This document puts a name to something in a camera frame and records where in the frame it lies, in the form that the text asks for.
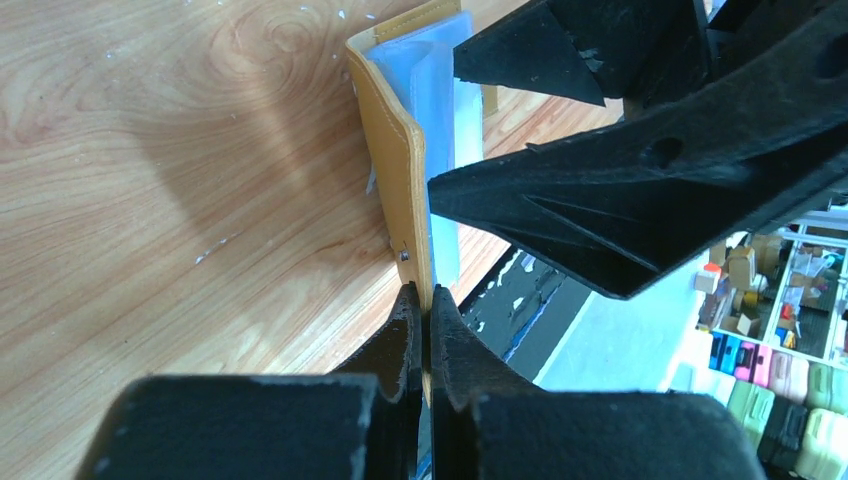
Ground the yellow leather card holder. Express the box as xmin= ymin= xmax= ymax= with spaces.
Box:
xmin=344 ymin=0 xmax=501 ymax=405

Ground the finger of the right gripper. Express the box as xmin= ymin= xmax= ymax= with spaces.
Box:
xmin=428 ymin=1 xmax=847 ymax=299
xmin=454 ymin=0 xmax=712 ymax=108

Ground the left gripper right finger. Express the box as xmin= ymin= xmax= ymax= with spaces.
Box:
xmin=429 ymin=287 xmax=765 ymax=479

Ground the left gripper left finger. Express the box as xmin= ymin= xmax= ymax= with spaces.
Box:
xmin=77 ymin=284 xmax=423 ymax=479

